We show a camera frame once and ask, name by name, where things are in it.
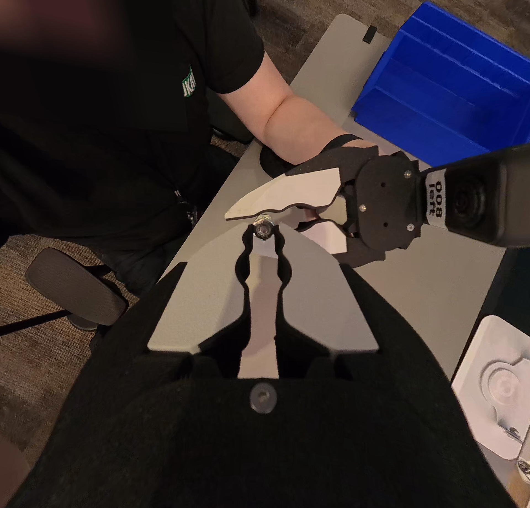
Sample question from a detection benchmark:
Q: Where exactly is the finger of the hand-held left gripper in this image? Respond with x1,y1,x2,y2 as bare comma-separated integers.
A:
294,197,351,255
224,166,342,222

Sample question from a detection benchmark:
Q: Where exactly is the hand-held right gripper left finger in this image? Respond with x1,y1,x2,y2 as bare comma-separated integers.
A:
147,224,254,355

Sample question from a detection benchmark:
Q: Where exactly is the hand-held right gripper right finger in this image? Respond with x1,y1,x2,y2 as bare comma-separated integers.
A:
273,225,380,355

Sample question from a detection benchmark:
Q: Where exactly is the person's left forearm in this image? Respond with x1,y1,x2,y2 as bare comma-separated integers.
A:
217,53,367,170

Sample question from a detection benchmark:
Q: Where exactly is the blue plastic bin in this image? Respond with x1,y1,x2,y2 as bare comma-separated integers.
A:
351,1,530,167

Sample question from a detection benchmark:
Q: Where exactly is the black mesh chair armrest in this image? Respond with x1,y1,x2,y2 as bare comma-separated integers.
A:
25,247,129,331

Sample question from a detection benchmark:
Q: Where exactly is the white stand base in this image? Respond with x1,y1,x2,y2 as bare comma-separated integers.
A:
451,315,530,461

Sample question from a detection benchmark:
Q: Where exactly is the person in black shirt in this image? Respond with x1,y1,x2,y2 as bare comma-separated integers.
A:
0,0,266,297

